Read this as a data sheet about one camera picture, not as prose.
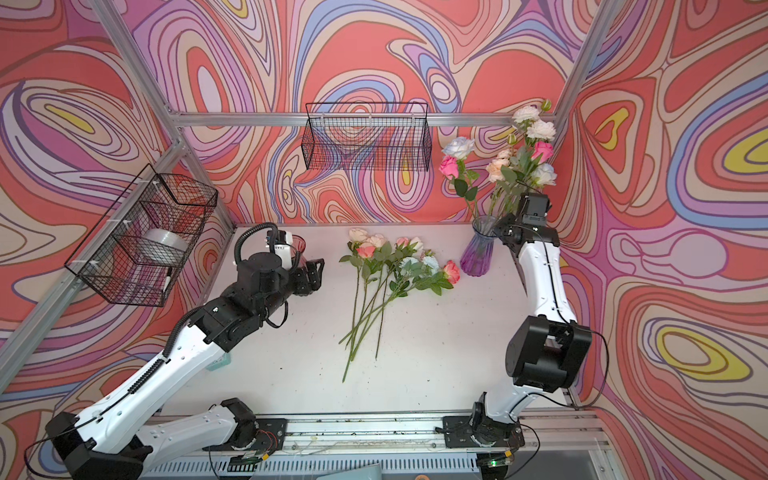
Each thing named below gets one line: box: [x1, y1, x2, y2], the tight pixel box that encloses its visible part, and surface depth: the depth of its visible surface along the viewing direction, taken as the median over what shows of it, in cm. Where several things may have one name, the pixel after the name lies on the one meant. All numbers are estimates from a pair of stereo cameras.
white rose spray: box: [508, 99, 556, 146], surface depth 84 cm
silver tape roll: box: [141, 228, 190, 255], surface depth 73 cm
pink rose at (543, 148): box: [531, 141, 554, 164], surface depth 78 cm
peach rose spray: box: [486, 149, 522, 216], surface depth 87 cm
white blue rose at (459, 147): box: [442, 136, 475, 159], surface depth 80 cm
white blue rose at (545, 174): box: [531, 163, 558, 186], surface depth 82 cm
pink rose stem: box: [439, 156, 459, 183], surface depth 78 cm
